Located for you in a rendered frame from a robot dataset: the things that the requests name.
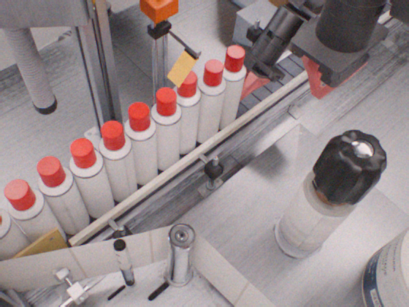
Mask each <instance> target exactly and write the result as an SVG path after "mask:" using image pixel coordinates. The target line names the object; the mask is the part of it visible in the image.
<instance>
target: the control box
mask: <svg viewBox="0 0 409 307"><path fill-rule="evenodd" d="M95 3H96V0H0V29H31V28H45V27H59V26H87V25H88V22H89V18H94V17H95V11H96V8H95Z"/></svg>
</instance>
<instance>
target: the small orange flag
mask: <svg viewBox="0 0 409 307"><path fill-rule="evenodd" d="M198 59H199V57H196V56H194V55H193V54H192V53H191V52H189V51H188V50H187V49H186V48H185V49H184V51H183V52H182V53H181V56H180V57H179V59H178V60H177V62H176V63H175V65H174V66H173V68H172V69H171V71H170V72H169V74H168V76H167V77H168V78H169V79H170V80H171V81H172V82H174V83H175V85H176V86H177V87H178V88H179V87H180V86H181V83H182V82H183V81H184V80H185V78H186V77H187V75H188V73H189V72H190V71H191V69H192V68H193V67H194V64H195V63H196V62H197V60H198Z"/></svg>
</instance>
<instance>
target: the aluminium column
mask: <svg viewBox="0 0 409 307"><path fill-rule="evenodd" d="M95 8H96V11H95V19H96V24H97V28H98V30H99V41H100V44H101V48H102V55H103V59H104V71H105V75H106V80H107V90H108V94H109V103H110V109H111V113H112V117H113V120H114V121H117V122H120V123H121V125H122V126H123V130H124V125H123V116H122V112H121V100H120V95H119V90H118V82H117V77H116V68H115V60H114V55H113V51H112V43H111V41H112V38H111V34H110V25H109V21H108V17H107V4H106V0H96V3H95ZM70 28H71V31H72V36H73V38H74V43H75V49H76V51H77V56H78V59H79V62H80V68H81V72H82V74H83V79H84V82H85V89H86V92H87V95H88V100H89V103H90V109H91V113H92V116H93V121H94V123H95V127H96V133H97V136H99V137H100V139H102V125H103V124H104V123H107V122H108V121H111V120H110V114H109V106H108V103H107V97H106V93H105V89H104V81H103V79H104V78H103V73H102V66H101V62H100V58H99V47H98V43H97V40H96V34H95V30H94V24H93V18H89V22H88V25H87V26H70ZM124 134H125V131H124Z"/></svg>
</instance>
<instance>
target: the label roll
mask: <svg viewBox="0 0 409 307"><path fill-rule="evenodd" d="M362 297H363V300H364V304H365V307H409V227H408V228H407V229H406V230H404V231H402V232H401V233H400V234H399V235H398V236H397V237H394V238H393V239H391V241H389V242H388V243H386V245H384V246H383V247H381V248H380V249H379V250H377V251H376V252H375V253H374V254H373V255H372V256H371V257H370V258H369V260H368V261H367V264H366V266H365V268H364V271H363V274H362Z"/></svg>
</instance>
